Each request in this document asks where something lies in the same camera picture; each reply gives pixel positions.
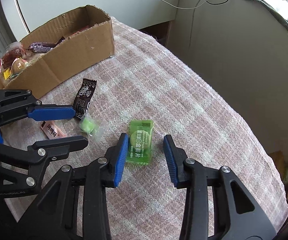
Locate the brown cardboard box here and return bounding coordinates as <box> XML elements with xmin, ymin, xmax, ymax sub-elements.
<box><xmin>0</xmin><ymin>5</ymin><xmax>115</xmax><ymax>98</ymax></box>

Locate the white cable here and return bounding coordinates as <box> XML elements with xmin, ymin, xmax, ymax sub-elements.
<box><xmin>137</xmin><ymin>0</ymin><xmax>210</xmax><ymax>48</ymax></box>

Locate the brown ball candy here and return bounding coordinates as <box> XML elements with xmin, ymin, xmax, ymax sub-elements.
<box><xmin>11</xmin><ymin>58</ymin><xmax>28</xmax><ymax>76</ymax></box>

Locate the light green soft candy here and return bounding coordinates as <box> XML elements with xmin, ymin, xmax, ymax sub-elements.
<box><xmin>79</xmin><ymin>113</ymin><xmax>107</xmax><ymax>141</ymax></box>

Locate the clear red-edged snack bag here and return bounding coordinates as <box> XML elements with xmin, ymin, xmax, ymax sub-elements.
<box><xmin>0</xmin><ymin>42</ymin><xmax>26</xmax><ymax>73</ymax></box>

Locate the Snickers bar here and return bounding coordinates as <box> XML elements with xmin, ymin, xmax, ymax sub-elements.
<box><xmin>56</xmin><ymin>25</ymin><xmax>90</xmax><ymax>45</ymax></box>
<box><xmin>27</xmin><ymin>42</ymin><xmax>57</xmax><ymax>53</ymax></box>

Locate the yellow candy wrapper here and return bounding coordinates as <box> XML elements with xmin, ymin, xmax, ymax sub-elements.
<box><xmin>3</xmin><ymin>68</ymin><xmax>12</xmax><ymax>80</ymax></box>

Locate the pink candy stick wrapper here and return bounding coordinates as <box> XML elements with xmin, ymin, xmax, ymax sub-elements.
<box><xmin>41</xmin><ymin>121</ymin><xmax>67</xmax><ymax>140</ymax></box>

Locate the green tablet candy wrapper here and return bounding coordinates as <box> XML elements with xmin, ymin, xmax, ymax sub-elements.
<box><xmin>126</xmin><ymin>120</ymin><xmax>154</xmax><ymax>165</ymax></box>

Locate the black candy wrapper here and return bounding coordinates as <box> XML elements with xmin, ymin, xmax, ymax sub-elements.
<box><xmin>73</xmin><ymin>78</ymin><xmax>97</xmax><ymax>119</ymax></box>

